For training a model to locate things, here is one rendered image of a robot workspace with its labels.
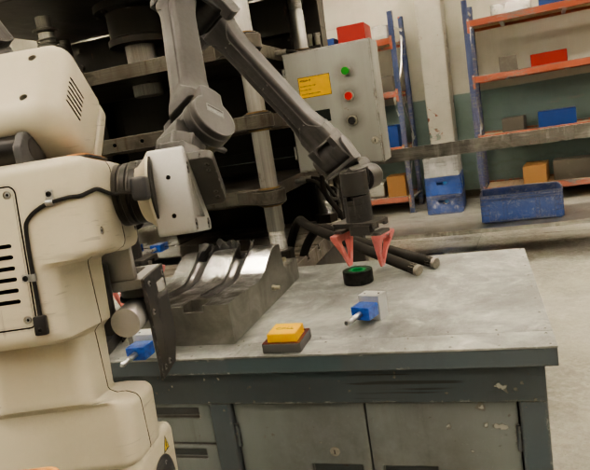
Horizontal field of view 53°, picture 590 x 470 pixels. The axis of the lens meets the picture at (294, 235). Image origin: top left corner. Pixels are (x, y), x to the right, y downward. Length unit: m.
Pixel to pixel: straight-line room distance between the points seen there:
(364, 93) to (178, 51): 1.04
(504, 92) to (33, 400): 7.19
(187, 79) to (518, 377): 0.78
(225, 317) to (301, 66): 1.03
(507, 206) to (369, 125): 2.97
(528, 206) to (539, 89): 3.06
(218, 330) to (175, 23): 0.62
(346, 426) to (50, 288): 0.72
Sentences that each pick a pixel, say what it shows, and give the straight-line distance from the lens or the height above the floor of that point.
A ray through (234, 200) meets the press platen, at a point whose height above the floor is 1.01.
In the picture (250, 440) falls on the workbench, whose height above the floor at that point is 0.58.
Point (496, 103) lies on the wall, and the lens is 7.72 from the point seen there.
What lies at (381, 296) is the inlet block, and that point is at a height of 0.85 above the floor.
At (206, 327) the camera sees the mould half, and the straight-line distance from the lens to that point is 1.29.
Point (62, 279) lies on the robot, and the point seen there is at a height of 1.09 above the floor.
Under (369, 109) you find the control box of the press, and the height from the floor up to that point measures 1.25.
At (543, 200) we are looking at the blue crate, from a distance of 4.85.
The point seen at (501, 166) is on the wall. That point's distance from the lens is 7.77.
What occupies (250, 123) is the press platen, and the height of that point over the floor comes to 1.26.
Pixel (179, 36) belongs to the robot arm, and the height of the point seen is 1.41.
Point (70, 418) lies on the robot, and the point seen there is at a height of 0.89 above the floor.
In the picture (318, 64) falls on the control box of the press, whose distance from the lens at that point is 2.02.
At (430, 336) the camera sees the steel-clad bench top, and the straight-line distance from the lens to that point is 1.17.
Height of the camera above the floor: 1.23
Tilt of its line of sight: 10 degrees down
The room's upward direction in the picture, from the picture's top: 9 degrees counter-clockwise
